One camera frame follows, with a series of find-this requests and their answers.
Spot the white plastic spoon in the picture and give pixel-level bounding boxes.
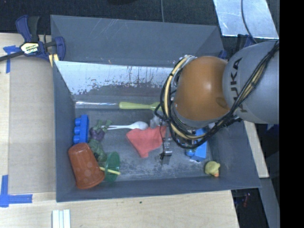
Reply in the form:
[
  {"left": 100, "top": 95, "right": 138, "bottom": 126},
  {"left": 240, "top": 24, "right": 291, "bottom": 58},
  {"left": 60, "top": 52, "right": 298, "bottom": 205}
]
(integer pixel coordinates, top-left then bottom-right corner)
[{"left": 101, "top": 121, "right": 149, "bottom": 131}]

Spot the red-orange cloth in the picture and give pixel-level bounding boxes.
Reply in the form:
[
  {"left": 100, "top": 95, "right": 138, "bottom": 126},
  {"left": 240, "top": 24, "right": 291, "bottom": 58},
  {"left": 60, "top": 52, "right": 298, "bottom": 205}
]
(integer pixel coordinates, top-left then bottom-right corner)
[{"left": 125, "top": 125, "right": 168, "bottom": 159}]

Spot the lime green handled clear utensil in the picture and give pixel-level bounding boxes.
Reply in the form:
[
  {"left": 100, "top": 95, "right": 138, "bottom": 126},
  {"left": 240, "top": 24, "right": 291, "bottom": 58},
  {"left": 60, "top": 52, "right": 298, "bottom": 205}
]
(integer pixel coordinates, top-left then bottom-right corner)
[{"left": 75, "top": 100, "right": 163, "bottom": 112}]

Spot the yellow-green toy duck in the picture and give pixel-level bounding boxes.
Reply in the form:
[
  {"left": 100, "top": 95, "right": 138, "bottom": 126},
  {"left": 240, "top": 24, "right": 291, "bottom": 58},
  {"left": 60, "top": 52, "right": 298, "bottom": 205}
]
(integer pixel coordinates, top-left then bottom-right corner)
[{"left": 204, "top": 161, "right": 221, "bottom": 178}]

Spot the grey metal bin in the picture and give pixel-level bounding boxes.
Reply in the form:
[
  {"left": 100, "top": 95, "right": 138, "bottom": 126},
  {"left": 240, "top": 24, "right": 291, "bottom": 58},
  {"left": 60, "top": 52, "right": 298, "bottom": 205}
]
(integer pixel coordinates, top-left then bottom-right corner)
[{"left": 50, "top": 14, "right": 262, "bottom": 203}]

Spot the blue toy brick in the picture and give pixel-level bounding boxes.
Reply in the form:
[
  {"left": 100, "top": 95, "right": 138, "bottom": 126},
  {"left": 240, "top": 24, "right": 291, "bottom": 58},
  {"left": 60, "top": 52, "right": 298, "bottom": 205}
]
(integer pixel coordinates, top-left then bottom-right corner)
[{"left": 72, "top": 114, "right": 90, "bottom": 144}]

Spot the yellow straw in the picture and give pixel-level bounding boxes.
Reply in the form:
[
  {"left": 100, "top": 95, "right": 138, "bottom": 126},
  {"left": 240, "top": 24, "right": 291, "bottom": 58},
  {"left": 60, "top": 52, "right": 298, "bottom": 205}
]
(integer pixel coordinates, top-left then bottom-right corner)
[{"left": 99, "top": 166, "right": 121, "bottom": 176}]

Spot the green and purple toy figure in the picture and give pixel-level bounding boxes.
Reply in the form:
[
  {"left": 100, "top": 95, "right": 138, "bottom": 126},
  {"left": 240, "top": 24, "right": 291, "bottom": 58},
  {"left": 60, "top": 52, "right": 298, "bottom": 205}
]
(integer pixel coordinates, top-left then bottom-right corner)
[{"left": 88, "top": 119, "right": 113, "bottom": 162}]

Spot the orange-brown plastic cup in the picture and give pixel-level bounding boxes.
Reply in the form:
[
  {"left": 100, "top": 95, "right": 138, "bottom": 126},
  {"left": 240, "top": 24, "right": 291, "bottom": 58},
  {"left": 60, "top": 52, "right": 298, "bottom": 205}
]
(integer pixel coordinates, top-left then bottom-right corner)
[{"left": 67, "top": 142, "right": 106, "bottom": 190}]

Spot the light blue block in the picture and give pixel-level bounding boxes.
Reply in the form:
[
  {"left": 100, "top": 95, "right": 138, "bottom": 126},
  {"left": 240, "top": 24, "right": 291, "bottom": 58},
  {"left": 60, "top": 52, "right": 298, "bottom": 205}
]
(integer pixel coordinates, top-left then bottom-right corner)
[{"left": 185, "top": 127, "right": 208, "bottom": 162}]

